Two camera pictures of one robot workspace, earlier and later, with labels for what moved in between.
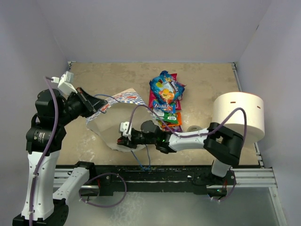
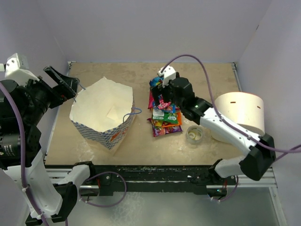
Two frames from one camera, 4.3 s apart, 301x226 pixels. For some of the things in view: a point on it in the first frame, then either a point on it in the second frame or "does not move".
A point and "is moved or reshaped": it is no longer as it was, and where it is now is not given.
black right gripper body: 137,137 to 167,92
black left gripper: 91,104 to 67,87
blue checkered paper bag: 127,107 is moved or reshaped
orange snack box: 179,118 does not move
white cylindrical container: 224,103 does not move
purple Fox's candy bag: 177,128 does not move
